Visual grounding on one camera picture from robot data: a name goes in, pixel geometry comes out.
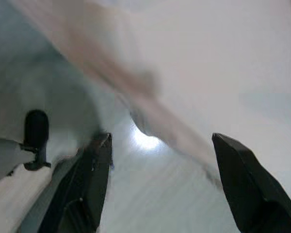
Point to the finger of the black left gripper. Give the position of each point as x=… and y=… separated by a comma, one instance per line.
x=36, y=128

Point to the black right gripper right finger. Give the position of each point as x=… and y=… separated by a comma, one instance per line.
x=252, y=199

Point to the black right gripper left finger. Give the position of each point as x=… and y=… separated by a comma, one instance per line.
x=82, y=194

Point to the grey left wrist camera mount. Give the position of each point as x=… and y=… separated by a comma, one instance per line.
x=4, y=157

